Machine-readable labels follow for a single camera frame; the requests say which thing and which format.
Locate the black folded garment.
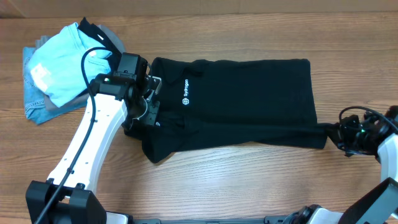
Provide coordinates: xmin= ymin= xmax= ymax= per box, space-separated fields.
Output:
xmin=76 ymin=17 xmax=125 ymax=97

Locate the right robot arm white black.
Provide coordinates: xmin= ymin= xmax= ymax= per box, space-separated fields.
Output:
xmin=282 ymin=106 xmax=397 ymax=224

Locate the grey folded garment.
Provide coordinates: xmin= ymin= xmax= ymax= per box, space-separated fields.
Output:
xmin=34 ymin=24 xmax=126 ymax=111

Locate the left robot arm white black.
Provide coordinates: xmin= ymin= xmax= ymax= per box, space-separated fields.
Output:
xmin=25 ymin=72 xmax=162 ymax=223

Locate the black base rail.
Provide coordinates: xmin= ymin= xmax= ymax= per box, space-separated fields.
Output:
xmin=132 ymin=215 xmax=294 ymax=224

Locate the black polo shirt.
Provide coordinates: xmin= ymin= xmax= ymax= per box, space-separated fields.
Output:
xmin=127 ymin=58 xmax=327 ymax=163

